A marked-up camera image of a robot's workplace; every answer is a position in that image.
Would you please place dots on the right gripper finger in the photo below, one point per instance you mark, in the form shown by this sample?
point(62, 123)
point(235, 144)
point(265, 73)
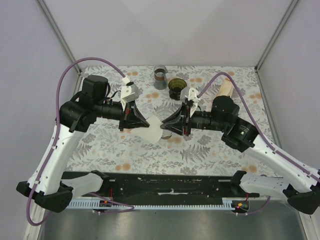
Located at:
point(174, 129)
point(174, 121)

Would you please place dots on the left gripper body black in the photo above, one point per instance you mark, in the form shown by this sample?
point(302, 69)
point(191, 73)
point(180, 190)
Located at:
point(125, 116)

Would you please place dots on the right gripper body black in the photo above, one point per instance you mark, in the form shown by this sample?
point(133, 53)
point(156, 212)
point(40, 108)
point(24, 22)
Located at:
point(187, 119)

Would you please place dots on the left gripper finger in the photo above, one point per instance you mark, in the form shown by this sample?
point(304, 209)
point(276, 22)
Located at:
point(136, 116)
point(135, 126)

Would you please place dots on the white paper coffee filter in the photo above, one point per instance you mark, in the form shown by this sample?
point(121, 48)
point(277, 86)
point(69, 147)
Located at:
point(151, 134)

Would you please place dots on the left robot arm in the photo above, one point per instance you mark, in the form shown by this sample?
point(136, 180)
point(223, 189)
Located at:
point(46, 186)

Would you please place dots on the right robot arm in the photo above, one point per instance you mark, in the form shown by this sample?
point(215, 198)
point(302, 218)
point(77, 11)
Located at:
point(297, 183)

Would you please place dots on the clear glass dripper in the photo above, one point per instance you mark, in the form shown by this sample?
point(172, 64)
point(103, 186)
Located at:
point(166, 134)

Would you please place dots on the dark olive glass dripper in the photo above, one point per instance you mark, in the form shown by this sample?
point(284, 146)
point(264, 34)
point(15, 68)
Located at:
point(175, 86)

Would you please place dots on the floral tablecloth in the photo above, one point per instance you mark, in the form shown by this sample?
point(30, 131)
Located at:
point(107, 149)

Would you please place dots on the glass carafe with brown band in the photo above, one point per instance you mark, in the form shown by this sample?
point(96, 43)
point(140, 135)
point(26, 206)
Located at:
point(160, 78)

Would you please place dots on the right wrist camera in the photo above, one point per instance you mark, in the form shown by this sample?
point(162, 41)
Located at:
point(189, 95)

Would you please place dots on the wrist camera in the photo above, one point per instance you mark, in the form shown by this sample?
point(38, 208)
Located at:
point(189, 95)
point(129, 92)

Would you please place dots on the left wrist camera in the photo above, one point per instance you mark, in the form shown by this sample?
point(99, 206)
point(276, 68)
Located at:
point(129, 92)

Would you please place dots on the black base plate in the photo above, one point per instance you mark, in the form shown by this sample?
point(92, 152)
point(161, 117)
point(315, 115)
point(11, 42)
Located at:
point(163, 189)

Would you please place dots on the left aluminium frame post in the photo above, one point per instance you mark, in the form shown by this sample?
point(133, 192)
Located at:
point(56, 30)

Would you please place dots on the aluminium frame post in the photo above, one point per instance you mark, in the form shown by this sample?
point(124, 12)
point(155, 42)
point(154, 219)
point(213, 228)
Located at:
point(277, 32)
point(56, 30)

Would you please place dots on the right aluminium frame post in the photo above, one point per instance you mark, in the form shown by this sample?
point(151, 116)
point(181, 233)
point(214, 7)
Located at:
point(277, 32)

